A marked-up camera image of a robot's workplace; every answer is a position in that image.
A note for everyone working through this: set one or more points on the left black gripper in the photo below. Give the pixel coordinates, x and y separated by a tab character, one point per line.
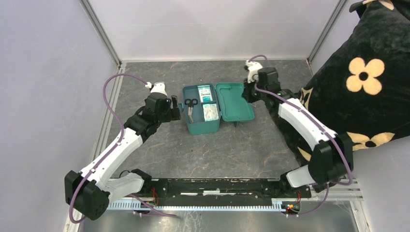
173	113

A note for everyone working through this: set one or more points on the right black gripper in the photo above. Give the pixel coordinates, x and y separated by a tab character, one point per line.
246	93

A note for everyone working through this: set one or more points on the black handled scissors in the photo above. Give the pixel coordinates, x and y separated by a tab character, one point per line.
190	103

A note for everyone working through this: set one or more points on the green medicine kit box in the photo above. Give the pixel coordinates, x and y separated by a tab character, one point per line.
233	108

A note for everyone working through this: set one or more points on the teal bandage strips stack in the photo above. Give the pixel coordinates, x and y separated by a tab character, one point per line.
211	112

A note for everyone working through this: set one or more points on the teal plastic tray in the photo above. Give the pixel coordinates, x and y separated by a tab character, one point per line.
191	92

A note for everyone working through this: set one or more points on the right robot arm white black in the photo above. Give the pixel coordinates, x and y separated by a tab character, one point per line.
331	152

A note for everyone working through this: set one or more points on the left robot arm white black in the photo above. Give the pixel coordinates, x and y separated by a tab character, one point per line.
91	190

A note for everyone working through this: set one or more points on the teal label card in tray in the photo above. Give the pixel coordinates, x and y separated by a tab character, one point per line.
205	93

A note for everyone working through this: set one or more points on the black floral cloth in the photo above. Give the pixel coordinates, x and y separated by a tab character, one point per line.
363	89

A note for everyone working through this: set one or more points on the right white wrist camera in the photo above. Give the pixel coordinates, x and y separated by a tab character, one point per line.
252	67

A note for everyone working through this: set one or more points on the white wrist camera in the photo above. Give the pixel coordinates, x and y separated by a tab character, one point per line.
252	67
157	87

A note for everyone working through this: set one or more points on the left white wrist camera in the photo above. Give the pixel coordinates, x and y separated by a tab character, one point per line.
157	87

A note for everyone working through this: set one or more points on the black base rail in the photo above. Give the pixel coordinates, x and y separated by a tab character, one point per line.
219	192

